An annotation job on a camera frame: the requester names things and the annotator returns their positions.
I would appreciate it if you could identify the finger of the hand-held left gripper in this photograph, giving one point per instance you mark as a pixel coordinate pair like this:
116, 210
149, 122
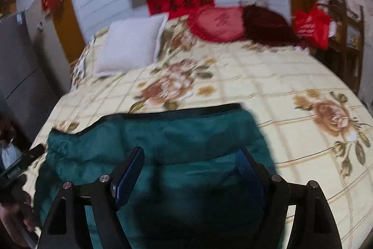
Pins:
33, 153

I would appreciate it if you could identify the red heart cushion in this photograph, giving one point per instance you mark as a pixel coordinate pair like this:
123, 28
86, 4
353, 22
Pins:
215, 23

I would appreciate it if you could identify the green down jacket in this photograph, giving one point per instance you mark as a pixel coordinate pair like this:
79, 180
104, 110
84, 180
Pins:
180, 135

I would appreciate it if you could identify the person's left hand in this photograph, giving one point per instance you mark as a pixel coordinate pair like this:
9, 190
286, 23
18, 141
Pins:
11, 219

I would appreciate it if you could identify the red shopping bag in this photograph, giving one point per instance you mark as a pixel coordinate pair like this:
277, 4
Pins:
310, 24

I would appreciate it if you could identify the dark red velvet cushion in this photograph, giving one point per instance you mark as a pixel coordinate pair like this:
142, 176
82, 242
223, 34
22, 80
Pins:
268, 27

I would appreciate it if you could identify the wooden chair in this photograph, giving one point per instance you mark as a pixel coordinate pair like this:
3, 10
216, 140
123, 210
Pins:
349, 59

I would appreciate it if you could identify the red wall banner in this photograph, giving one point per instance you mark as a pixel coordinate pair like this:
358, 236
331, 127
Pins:
177, 4

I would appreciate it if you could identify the bed with floral sheet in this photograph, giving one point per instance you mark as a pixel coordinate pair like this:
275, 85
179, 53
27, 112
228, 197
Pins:
262, 82

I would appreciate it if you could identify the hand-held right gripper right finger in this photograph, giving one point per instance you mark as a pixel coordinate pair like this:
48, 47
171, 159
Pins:
247, 173

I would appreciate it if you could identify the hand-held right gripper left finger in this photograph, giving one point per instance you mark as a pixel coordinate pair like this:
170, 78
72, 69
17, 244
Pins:
128, 176

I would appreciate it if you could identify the grey cabinet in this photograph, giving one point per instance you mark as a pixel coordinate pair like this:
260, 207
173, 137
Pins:
23, 62

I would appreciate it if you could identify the white pillow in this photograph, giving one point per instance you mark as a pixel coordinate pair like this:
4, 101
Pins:
131, 44

